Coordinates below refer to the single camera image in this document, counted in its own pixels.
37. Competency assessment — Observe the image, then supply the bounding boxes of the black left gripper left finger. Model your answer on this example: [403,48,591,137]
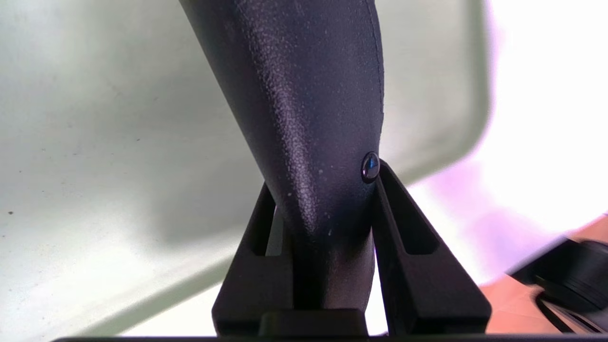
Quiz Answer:
[212,182,295,335]

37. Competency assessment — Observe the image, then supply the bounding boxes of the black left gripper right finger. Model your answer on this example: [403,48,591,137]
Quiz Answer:
[373,159,492,335]

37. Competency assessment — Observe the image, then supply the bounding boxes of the black glasses case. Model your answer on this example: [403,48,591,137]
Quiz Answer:
[178,0,384,312]

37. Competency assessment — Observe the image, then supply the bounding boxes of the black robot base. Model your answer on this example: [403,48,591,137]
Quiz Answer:
[508,237,608,333]

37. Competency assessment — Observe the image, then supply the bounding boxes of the light green plastic tray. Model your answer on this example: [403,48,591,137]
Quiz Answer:
[0,0,491,335]

